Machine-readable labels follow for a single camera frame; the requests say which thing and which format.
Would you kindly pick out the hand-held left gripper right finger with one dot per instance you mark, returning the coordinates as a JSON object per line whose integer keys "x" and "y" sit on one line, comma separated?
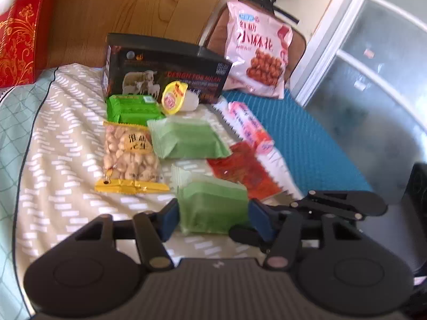
{"x": 262, "y": 221}

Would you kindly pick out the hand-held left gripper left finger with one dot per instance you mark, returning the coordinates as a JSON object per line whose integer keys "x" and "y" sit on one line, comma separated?
{"x": 170, "y": 220}

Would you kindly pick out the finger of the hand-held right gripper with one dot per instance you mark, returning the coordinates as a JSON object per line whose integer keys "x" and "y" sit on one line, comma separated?
{"x": 347, "y": 203}
{"x": 241, "y": 235}

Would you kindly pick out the pale green snack packet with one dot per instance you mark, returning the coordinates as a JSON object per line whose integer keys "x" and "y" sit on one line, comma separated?
{"x": 210, "y": 206}
{"x": 190, "y": 140}

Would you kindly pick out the red snack packet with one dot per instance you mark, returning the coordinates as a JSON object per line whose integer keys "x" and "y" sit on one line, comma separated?
{"x": 243, "y": 170}

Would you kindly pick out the clear peanut bag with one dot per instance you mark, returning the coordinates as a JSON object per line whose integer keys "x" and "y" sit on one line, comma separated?
{"x": 128, "y": 156}

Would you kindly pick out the pink snack packet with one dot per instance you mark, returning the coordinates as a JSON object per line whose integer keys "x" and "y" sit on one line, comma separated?
{"x": 248, "y": 126}

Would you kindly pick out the bright green small box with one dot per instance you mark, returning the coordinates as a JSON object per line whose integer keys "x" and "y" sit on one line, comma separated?
{"x": 133, "y": 110}

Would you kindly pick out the yellow lid jelly cup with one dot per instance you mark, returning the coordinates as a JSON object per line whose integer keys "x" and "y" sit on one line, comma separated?
{"x": 173, "y": 96}

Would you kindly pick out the black sheep print box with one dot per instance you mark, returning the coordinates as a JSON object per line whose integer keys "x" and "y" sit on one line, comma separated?
{"x": 150, "y": 63}

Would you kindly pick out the teal checked blanket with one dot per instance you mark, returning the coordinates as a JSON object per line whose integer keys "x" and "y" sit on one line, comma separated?
{"x": 300, "y": 140}

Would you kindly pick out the beige patterned blanket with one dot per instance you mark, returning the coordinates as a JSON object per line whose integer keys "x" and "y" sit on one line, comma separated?
{"x": 66, "y": 140}

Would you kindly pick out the white framed glass door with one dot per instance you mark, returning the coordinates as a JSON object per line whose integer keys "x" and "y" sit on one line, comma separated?
{"x": 333, "y": 40}

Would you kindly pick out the large pink snack bag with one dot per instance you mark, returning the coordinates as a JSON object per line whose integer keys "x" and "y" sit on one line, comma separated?
{"x": 257, "y": 40}

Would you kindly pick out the pale green grid sheet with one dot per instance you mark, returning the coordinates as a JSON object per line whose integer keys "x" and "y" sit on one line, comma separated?
{"x": 13, "y": 123}

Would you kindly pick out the black tape strips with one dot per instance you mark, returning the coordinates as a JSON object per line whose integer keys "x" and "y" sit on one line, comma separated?
{"x": 263, "y": 0}

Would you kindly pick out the wooden headboard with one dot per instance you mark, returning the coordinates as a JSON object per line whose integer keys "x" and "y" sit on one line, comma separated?
{"x": 116, "y": 6}

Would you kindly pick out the red gift bag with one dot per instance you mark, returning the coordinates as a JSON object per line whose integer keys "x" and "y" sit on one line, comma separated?
{"x": 20, "y": 40}

